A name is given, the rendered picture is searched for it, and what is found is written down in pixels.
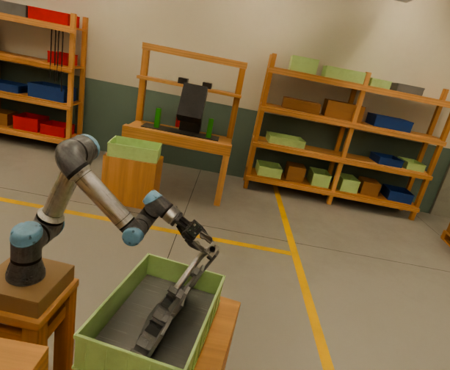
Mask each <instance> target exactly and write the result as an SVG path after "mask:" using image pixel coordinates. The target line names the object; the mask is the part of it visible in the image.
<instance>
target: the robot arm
mask: <svg viewBox="0 0 450 370"><path fill-rule="evenodd" d="M99 153H100V145H99V144H98V141H97V140H96V139H95V138H94V137H92V136H90V135H89V134H79V135H76V136H75V137H72V138H70V139H66V140H63V141H62V142H61V143H59V144H58V146H57V147H56V149H55V151H54V158H55V162H56V164H57V166H58V168H59V169H60V171H59V174H58V176H57V178H56V180H55V182H54V185H53V186H52V189H51V191H50V193H49V196H48V198H47V200H46V203H45V205H44V207H42V208H39V209H38V211H37V213H36V215H35V218H34V219H33V221H26V222H21V223H18V224H17V225H15V226H14V227H13V228H12V230H11V231H10V263H9V265H8V267H7V270H6V272H5V280H6V281H7V282H8V283H9V284H11V285H13V286H31V285H34V284H36V283H39V282H40V281H41V280H43V278H44V277H45V276H46V268H45V266H44V263H43V260H42V249H43V247H44V246H45V245H46V244H48V243H49V242H50V241H51V240H52V239H53V238H54V237H56V236H58V235H59V234H60V233H61V232H62V230H63V228H64V227H65V221H64V220H65V215H64V212H65V209H66V208H67V205H68V203H69V201H70V199H71V197H72V195H73V192H74V190H75V188H76V186H78V187H79V188H80V189H81V190H82V191H83V192H84V193H85V194H86V195H87V196H88V198H89V199H91V201H92V202H94V204H95V205H96V206H97V207H99V209H100V210H101V211H102V212H103V213H104V214H105V215H106V216H107V217H108V218H109V219H110V220H111V221H112V223H113V224H114V225H115V226H116V227H117V228H118V229H119V230H120V231H121V232H122V233H123V235H122V239H123V242H124V243H125V244H127V245H128V246H136V245H138V244H139V243H140V242H141V241H142V240H143V238H144V236H145V234H146V233H147V232H148V230H149V229H150V227H151V226H152V224H153V223H154V222H155V221H156V220H157V218H158V217H161V218H162V219H163V220H164V221H165V222H167V223H168V224H170V225H171V226H174V224H176V227H177V229H178V230H179V232H180V234H181V235H182V237H183V238H184V239H185V240H184V241H185V242H186V243H187V244H188V245H189V246H190V247H191V248H193V249H196V250H198V251H200V252H202V253H206V252H205V251H206V249H205V248H204V247H203V246H202V245H201V244H200V243H199V241H195V238H196V237H197V235H198V234H200V238H201V239H205V240H206V241H207V242H208V243H209V244H211V243H212V242H214V241H213V239H212V237H211V236H209V235H208V234H207V232H206V230H205V229H204V228H203V226H202V225H201V224H200V223H198V222H197V221H196V220H192V221H191V222H190V221H189V220H187V219H186V218H185V217H183V213H182V212H180V210H179V209H178V208H177V206H174V205H173V204H172V203H171V202H170V201H169V200H167V199H166V198H165V197H164V196H162V195H161V194H160V193H158V192H157V191H156V190H151V191H150V192H149V193H148V194H147V195H146V196H145V198H144V199H143V201H142V202H143V203H144V204H145V207H144V208H143V209H142V210H141V212H140V213H139V214H138V215H137V216H136V217H135V218H134V216H133V215H132V214H131V213H130V212H129V211H128V209H127V208H126V207H125V206H124V205H123V204H122V203H121V202H120V201H119V200H118V199H117V198H116V197H115V196H114V195H113V194H112V193H111V191H110V190H109V189H108V188H107V187H106V186H105V185H104V184H103V183H102V181H101V180H100V179H99V178H98V177H97V176H96V175H95V174H94V172H93V171H92V170H91V169H90V165H91V164H92V161H93V160H94V159H96V158H97V157H98V155H99ZM193 240H194V241H193ZM206 254H207V253H206Z"/></svg>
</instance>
